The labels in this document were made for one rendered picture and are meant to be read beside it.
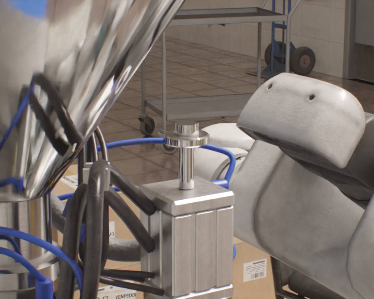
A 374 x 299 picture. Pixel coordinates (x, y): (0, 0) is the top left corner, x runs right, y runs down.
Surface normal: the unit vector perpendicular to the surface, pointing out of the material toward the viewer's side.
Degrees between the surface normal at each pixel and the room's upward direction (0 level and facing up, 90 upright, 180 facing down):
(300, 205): 90
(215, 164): 45
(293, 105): 55
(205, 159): 37
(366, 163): 97
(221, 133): 15
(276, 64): 90
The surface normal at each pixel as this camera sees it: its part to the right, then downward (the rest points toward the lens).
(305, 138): -0.63, -0.22
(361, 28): -0.86, 0.13
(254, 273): 0.53, 0.21
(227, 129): -0.04, -0.95
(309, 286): -0.61, -0.43
